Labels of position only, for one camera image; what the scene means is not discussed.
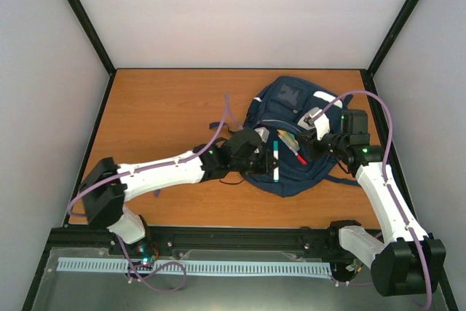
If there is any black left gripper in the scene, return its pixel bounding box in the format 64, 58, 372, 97
232, 150, 280, 176

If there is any green capped white marker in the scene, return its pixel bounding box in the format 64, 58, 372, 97
273, 141, 280, 182

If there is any red capped white marker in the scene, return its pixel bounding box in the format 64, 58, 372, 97
277, 133, 307, 165

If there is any navy blue student backpack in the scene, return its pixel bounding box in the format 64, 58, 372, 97
209, 75, 360, 198

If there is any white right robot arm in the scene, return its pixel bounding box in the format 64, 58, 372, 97
297, 108, 446, 296

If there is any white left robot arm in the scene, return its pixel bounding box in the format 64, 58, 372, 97
79, 128, 279, 255

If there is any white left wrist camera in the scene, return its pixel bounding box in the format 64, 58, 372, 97
255, 127, 269, 143

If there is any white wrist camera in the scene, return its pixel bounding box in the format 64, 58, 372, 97
255, 127, 269, 143
297, 107, 330, 141

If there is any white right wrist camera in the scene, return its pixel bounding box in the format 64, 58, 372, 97
297, 107, 330, 141

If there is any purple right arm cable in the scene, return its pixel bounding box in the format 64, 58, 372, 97
312, 90, 434, 308

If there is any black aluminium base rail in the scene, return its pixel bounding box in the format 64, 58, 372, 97
46, 225, 354, 260

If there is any light blue slotted cable duct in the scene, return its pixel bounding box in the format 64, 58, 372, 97
56, 257, 331, 279

